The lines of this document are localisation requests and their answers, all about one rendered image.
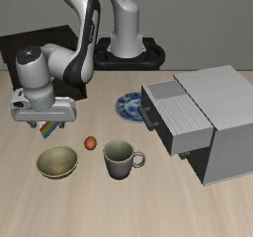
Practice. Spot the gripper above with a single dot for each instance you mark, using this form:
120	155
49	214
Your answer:
49	112

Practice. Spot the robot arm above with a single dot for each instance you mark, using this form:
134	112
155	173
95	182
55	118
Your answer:
125	27

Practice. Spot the rainbow cake wedge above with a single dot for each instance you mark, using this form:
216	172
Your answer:
48	129

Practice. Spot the blue patterned plate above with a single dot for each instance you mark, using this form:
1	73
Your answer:
129	106

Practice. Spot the olive green bowl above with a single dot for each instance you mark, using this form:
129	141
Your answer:
56	161

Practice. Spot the small orange fruit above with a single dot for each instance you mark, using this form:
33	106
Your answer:
90	143

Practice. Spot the grey-green mug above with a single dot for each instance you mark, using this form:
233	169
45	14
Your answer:
118	158

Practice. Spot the grey cabinet drawer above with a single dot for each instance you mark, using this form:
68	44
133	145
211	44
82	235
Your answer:
178	116

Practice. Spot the grey cabinet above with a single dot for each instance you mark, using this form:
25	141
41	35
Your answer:
227	122

